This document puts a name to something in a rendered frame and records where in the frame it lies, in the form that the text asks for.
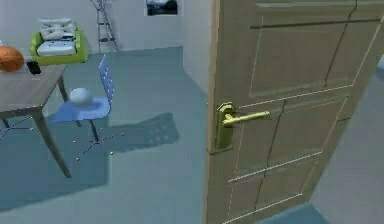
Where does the blue office chair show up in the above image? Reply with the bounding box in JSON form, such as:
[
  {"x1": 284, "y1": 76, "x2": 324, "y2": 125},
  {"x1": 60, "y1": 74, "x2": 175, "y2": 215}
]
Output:
[{"x1": 50, "y1": 54, "x2": 125, "y2": 162}]

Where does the brown wooden room door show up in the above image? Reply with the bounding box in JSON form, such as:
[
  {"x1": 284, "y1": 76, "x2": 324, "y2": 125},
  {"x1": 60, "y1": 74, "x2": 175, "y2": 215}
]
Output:
[{"x1": 202, "y1": 0, "x2": 384, "y2": 224}]

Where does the pale blue ball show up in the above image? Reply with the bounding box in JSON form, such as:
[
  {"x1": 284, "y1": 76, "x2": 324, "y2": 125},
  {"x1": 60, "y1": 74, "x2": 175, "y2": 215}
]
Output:
[{"x1": 68, "y1": 87, "x2": 94, "y2": 108}]

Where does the grey metal ladder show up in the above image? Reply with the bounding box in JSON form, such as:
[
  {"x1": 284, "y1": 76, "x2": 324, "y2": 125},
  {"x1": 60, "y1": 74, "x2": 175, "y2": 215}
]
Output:
[{"x1": 89, "y1": 0, "x2": 120, "y2": 54}]

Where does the green armchair with white cushions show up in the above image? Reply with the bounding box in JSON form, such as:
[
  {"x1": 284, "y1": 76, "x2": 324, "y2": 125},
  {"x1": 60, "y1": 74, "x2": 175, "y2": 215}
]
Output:
[{"x1": 28, "y1": 17, "x2": 90, "y2": 66}]

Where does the small black box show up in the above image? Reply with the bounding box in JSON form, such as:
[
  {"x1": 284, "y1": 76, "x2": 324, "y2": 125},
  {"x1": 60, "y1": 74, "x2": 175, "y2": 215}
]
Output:
[{"x1": 26, "y1": 60, "x2": 42, "y2": 76}]

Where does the grey wooden table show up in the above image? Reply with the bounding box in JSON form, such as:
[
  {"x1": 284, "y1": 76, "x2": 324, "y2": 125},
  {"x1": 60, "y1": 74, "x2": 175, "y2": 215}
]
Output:
[{"x1": 0, "y1": 59, "x2": 73, "y2": 179}]

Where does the orange basketball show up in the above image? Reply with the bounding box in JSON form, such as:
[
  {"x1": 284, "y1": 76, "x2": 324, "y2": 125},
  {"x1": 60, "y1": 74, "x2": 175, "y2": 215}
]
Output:
[{"x1": 0, "y1": 45, "x2": 26, "y2": 73}]

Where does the brass door handle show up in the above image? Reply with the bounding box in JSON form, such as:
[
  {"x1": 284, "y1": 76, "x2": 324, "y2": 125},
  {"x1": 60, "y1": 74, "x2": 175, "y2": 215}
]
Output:
[{"x1": 214, "y1": 102, "x2": 271, "y2": 151}]

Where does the framed dark wall picture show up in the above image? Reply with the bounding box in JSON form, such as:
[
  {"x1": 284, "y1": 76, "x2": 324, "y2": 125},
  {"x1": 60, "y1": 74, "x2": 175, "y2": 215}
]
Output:
[{"x1": 145, "y1": 0, "x2": 179, "y2": 17}]

